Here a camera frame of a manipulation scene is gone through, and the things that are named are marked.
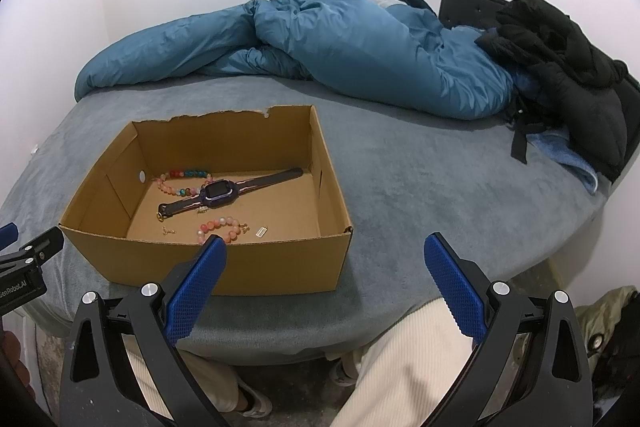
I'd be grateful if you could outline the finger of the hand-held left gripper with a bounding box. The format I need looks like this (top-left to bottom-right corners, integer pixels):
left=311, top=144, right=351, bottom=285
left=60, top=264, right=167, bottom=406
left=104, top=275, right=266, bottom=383
left=0, top=223, right=19, bottom=253
left=0, top=227, right=65, bottom=275

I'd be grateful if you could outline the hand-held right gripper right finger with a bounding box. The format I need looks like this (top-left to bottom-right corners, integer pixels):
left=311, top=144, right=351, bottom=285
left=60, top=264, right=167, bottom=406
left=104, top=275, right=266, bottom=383
left=423, top=232, right=596, bottom=427

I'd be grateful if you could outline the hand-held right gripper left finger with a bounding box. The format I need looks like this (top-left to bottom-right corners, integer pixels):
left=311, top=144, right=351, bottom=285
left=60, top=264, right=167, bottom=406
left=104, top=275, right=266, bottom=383
left=59, top=234, right=228, bottom=427

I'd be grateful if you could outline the orange pink bead bracelet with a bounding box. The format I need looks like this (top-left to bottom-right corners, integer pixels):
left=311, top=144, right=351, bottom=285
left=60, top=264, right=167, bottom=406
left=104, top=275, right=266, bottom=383
left=195, top=216, right=246, bottom=247

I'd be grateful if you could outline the brown cardboard box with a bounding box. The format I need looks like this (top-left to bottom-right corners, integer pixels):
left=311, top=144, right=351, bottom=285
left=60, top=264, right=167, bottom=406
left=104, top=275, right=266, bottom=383
left=58, top=105, right=354, bottom=297

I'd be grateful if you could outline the black smartwatch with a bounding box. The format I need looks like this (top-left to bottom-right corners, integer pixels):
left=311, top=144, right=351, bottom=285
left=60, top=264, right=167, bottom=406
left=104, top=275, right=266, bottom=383
left=157, top=167, right=304, bottom=217

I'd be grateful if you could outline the multicoloured bead bracelet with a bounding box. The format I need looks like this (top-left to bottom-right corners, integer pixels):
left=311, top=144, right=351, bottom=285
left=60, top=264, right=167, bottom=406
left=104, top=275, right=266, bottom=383
left=152, top=167, right=213, bottom=198

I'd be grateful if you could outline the person's left hand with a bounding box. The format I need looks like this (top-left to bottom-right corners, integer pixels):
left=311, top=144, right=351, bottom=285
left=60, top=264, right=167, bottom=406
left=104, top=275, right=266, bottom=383
left=0, top=329, right=27, bottom=379

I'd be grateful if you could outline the person's right leg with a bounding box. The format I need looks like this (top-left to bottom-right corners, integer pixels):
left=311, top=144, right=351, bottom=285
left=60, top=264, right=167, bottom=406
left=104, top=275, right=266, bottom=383
left=320, top=297, right=481, bottom=427

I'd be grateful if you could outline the grey bed blanket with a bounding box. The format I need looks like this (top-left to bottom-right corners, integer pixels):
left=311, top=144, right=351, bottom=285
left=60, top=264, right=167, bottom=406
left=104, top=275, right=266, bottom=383
left=0, top=72, right=613, bottom=365

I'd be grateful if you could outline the person's left shoe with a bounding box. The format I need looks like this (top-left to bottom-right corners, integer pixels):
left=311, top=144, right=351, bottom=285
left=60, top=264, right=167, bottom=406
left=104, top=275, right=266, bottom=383
left=235, top=379, right=273, bottom=419

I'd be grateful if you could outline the person's shoe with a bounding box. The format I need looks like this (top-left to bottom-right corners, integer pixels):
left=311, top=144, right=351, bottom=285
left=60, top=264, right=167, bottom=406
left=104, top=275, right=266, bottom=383
left=235, top=379, right=273, bottom=419
left=330, top=349, right=366, bottom=387

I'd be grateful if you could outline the person's right shoe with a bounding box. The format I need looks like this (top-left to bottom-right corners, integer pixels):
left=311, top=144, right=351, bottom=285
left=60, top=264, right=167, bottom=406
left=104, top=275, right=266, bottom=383
left=330, top=349, right=366, bottom=387

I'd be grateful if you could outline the olive green bag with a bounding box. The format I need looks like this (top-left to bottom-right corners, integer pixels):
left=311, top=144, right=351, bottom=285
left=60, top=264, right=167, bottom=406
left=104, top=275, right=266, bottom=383
left=574, top=286, right=638, bottom=353

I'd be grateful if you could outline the light blue towel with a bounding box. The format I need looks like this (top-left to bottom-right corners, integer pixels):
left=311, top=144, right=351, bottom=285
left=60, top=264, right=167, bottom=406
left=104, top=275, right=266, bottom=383
left=527, top=132, right=598, bottom=195

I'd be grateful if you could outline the dark bag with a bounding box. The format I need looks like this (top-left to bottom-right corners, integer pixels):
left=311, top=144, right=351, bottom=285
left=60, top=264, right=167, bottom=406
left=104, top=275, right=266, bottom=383
left=592, top=342, right=636, bottom=408

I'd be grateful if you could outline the black jacket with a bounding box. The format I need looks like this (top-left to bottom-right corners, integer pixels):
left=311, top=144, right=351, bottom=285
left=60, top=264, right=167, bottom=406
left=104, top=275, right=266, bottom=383
left=475, top=0, right=630, bottom=182

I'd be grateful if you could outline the blue duvet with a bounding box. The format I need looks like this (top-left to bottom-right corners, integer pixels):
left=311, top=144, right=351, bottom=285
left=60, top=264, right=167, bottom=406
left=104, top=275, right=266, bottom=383
left=74, top=0, right=516, bottom=122

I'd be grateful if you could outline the black strap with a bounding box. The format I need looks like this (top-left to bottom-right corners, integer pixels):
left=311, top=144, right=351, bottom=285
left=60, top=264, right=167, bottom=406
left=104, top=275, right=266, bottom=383
left=502, top=99, right=546, bottom=165

